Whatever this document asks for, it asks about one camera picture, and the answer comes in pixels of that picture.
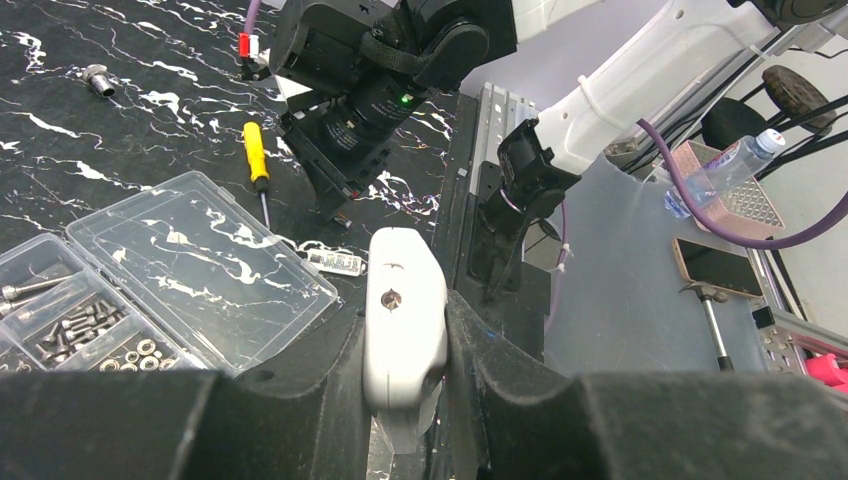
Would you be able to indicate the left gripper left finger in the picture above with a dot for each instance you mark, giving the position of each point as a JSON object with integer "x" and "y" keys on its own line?
{"x": 300, "y": 415}

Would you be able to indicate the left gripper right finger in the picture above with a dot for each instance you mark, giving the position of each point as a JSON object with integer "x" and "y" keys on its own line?
{"x": 511, "y": 417}

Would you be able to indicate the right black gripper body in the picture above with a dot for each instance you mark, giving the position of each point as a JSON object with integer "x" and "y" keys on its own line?
{"x": 366, "y": 67}

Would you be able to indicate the white remote control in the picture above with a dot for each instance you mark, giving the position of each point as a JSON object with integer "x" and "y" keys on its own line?
{"x": 406, "y": 339}

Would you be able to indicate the small black battery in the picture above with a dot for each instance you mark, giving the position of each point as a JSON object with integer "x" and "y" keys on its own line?
{"x": 97, "y": 78}

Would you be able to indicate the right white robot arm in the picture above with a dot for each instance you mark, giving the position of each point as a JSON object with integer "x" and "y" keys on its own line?
{"x": 682, "y": 41}

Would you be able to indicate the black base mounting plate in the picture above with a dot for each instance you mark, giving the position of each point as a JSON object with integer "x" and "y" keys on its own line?
{"x": 498, "y": 251}

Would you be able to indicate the clear plastic screw box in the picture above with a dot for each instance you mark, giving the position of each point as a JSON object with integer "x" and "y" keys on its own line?
{"x": 176, "y": 277}

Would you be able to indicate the metal hammer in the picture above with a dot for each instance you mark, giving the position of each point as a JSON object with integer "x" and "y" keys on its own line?
{"x": 708, "y": 296}

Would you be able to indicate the smartphone with dark screen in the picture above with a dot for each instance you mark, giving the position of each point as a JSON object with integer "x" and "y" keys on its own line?
{"x": 722, "y": 269}

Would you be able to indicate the pink plastic part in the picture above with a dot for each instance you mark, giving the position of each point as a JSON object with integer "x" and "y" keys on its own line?
{"x": 826, "y": 370}

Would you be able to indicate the pink perforated tray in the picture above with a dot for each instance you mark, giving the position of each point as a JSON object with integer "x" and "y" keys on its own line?
{"x": 745, "y": 210}

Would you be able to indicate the clear plastic water bottle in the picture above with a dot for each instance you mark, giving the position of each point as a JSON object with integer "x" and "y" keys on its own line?
{"x": 733, "y": 166}

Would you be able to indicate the aluminium frame rail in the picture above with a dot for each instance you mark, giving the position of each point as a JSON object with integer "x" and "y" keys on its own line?
{"x": 500, "y": 111}

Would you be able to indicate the yellow handled screwdriver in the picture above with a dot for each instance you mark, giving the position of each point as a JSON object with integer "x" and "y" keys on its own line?
{"x": 256, "y": 160}

